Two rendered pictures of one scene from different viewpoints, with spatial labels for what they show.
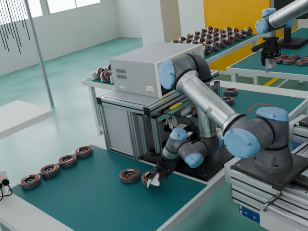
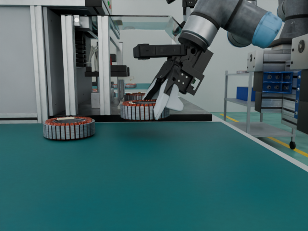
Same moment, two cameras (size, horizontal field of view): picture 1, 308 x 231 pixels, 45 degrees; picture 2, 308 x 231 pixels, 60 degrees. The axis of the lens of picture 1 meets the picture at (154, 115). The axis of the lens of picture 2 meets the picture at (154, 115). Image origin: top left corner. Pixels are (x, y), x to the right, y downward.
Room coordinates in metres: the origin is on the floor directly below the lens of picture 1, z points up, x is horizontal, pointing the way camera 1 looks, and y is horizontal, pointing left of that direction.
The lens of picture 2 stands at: (1.22, 0.49, 0.89)
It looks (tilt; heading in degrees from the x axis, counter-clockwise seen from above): 9 degrees down; 312
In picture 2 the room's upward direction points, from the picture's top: straight up
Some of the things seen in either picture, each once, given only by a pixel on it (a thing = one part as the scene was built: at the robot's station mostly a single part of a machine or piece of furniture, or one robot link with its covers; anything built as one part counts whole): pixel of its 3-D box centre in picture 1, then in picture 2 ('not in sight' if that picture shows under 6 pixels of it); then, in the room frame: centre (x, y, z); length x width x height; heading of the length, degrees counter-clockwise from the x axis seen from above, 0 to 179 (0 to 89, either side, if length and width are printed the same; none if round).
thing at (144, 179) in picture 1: (152, 178); (145, 109); (1.64, 0.05, 0.81); 0.11 x 0.11 x 0.04
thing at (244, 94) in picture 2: not in sight; (257, 104); (2.57, -3.03, 0.51); 1.01 x 0.60 x 1.01; 135
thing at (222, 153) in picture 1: (204, 144); (135, 105); (2.02, -0.28, 0.76); 0.64 x 0.47 x 0.02; 135
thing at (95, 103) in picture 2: not in sight; (100, 99); (2.03, -0.10, 0.80); 0.08 x 0.05 x 0.06; 135
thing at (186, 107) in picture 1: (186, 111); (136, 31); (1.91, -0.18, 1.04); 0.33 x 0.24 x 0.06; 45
